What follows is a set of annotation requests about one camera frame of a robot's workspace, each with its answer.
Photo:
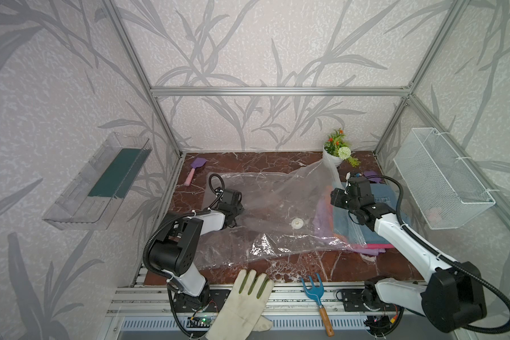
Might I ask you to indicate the blue hand rake wooden handle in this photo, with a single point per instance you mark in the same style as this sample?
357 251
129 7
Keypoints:
315 293

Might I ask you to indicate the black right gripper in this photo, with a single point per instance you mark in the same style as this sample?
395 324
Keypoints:
338 194

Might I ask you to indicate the clear plastic wall shelf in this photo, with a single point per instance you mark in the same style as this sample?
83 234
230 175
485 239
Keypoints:
96 194

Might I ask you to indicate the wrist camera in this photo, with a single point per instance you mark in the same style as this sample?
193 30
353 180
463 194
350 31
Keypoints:
353 175
231 197

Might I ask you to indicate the purple spatula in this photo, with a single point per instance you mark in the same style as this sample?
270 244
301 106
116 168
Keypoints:
373 177
196 164

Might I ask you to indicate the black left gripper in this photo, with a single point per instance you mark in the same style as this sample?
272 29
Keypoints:
239 210

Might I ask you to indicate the lilac trousers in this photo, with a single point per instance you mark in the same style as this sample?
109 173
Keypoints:
374 251

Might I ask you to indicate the purple spatula right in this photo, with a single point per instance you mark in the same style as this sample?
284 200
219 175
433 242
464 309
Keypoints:
373 177

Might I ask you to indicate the aluminium frame rail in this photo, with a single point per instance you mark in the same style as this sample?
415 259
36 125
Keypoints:
163 91

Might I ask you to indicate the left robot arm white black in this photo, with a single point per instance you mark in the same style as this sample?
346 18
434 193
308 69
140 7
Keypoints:
171 249

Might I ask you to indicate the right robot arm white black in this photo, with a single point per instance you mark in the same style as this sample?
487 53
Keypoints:
451 299

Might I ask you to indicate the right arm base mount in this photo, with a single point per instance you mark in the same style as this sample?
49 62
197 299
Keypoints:
365 299

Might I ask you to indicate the pink garment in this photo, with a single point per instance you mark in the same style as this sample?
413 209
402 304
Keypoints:
378 245

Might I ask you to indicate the white pot artificial plant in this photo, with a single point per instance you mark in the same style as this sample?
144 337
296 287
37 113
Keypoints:
337 150

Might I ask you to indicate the purple spatula left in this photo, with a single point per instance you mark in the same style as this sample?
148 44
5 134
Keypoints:
196 164

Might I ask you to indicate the clear plastic vacuum bag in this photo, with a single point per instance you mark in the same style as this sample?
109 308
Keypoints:
284 214

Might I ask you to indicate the grey-blue garment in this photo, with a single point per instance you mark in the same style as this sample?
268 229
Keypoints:
368 215

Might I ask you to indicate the white gardening glove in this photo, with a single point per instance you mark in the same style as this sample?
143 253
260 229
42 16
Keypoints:
242 312

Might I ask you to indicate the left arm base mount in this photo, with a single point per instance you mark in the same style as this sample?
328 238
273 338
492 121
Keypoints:
211 300

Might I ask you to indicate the white wire mesh basket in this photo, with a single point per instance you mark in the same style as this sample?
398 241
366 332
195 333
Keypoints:
444 187

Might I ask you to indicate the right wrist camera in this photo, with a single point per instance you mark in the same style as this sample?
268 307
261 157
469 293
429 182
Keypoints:
353 175

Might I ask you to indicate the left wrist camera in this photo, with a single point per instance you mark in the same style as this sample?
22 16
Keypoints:
231 197

